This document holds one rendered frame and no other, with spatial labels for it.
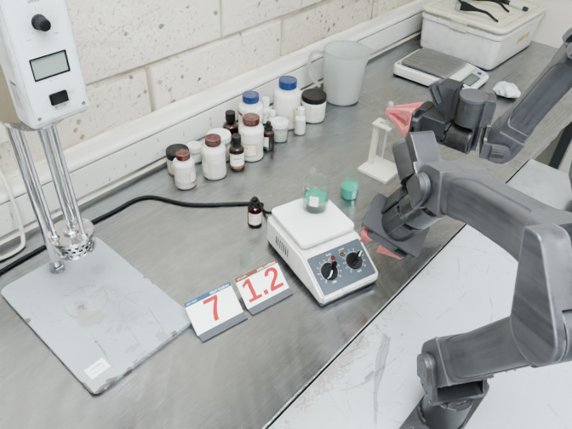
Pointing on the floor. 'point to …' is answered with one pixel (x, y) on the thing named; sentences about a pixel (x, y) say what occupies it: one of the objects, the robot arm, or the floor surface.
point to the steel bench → (209, 262)
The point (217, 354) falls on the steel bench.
